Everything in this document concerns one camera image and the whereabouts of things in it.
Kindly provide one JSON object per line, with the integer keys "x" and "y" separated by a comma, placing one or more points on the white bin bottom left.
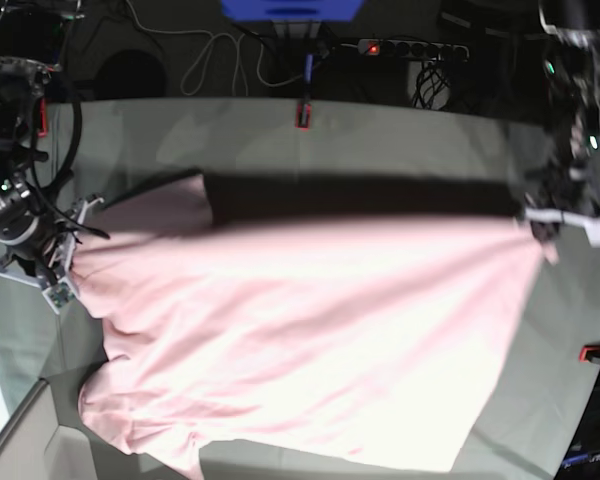
{"x": 34, "y": 445}

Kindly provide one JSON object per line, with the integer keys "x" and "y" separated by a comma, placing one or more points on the red clamp top centre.
{"x": 303, "y": 115}

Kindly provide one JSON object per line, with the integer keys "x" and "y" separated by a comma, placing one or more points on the black power strip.
{"x": 414, "y": 50}

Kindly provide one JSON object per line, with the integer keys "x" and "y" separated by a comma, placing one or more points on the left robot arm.
{"x": 565, "y": 188}

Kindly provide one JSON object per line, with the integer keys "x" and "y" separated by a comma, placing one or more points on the pink printed t-shirt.
{"x": 375, "y": 340}

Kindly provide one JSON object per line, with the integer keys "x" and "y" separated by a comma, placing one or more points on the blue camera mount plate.
{"x": 274, "y": 10}

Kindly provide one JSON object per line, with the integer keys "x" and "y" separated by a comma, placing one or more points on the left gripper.
{"x": 546, "y": 223}

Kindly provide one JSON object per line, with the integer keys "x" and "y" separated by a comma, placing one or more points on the red clamp left corner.
{"x": 41, "y": 118}

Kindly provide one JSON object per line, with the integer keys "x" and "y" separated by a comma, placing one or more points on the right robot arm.
{"x": 34, "y": 36}

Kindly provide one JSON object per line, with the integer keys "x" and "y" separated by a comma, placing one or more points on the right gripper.
{"x": 39, "y": 252}

